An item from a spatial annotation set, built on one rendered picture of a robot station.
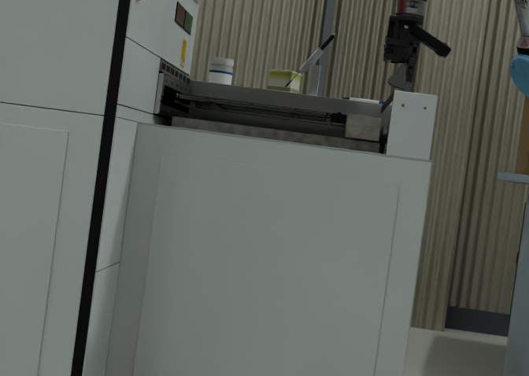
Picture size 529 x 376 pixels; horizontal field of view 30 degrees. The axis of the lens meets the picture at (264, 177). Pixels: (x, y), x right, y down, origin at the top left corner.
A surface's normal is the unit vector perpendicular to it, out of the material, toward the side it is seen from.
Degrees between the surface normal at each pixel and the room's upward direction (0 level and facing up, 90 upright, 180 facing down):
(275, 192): 90
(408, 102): 90
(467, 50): 90
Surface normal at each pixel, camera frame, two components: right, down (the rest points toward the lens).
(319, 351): -0.07, 0.01
